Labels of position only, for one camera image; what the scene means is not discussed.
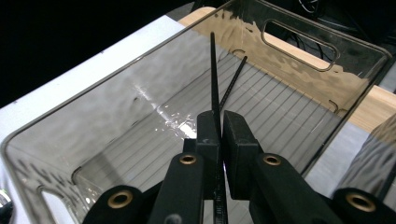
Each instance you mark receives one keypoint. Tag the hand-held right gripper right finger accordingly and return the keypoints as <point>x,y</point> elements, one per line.
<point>267,186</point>

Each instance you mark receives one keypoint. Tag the black chopstick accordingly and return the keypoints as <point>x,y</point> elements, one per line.
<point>214,77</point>
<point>233,81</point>

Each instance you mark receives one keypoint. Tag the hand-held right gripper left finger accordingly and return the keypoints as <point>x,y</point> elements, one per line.
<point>186,186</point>

